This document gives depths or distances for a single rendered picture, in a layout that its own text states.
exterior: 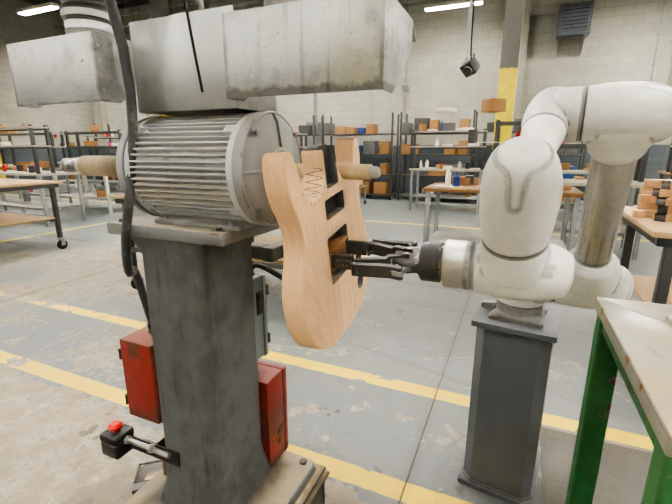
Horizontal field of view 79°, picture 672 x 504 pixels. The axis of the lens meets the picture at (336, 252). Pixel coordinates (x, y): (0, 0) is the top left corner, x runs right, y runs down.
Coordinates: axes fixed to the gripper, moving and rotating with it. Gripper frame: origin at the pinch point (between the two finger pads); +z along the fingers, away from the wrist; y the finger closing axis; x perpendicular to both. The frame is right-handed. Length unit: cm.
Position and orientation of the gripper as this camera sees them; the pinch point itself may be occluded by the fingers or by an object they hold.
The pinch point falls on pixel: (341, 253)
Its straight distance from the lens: 83.5
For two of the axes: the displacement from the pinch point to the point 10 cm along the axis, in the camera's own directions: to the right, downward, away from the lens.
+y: 3.9, -3.8, 8.4
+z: -9.2, -0.8, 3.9
